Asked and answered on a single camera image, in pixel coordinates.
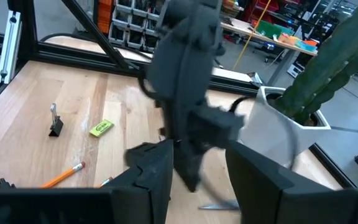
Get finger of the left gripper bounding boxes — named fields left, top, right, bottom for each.
left=165, top=136, right=205, bottom=193
left=187, top=103, right=246, bottom=153

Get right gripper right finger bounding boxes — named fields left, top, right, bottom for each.
left=225, top=140, right=295, bottom=224

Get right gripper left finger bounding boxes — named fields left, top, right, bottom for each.
left=104, top=138, right=175, bottom=224

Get orange pencil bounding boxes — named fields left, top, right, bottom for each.
left=97, top=176, right=115, bottom=189
left=40, top=161, right=86, bottom=189

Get green eraser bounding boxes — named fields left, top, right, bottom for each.
left=88, top=119, right=115, bottom=138

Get black binder clip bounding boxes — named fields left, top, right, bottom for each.
left=48, top=103, right=65, bottom=138

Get white hexagonal plant pot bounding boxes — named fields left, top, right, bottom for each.
left=237, top=86, right=332, bottom=170

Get grey storage bin rack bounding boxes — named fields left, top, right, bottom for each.
left=108, top=0, right=169, bottom=53

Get wooden workbench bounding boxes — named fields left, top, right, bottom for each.
left=221, top=15, right=319, bottom=86

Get orange stacked bins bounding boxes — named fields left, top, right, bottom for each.
left=97, top=0, right=115, bottom=35

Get green plastic board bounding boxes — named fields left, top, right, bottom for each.
left=255, top=20, right=295, bottom=40

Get white machine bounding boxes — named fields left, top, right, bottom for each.
left=287, top=52, right=309, bottom=78

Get green cactus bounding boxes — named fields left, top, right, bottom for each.
left=272, top=0, right=358, bottom=125

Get silver aluminium bar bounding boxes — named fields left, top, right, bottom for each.
left=0, top=10, right=22, bottom=85

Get yellow cable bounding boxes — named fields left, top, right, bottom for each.
left=232, top=0, right=273, bottom=71

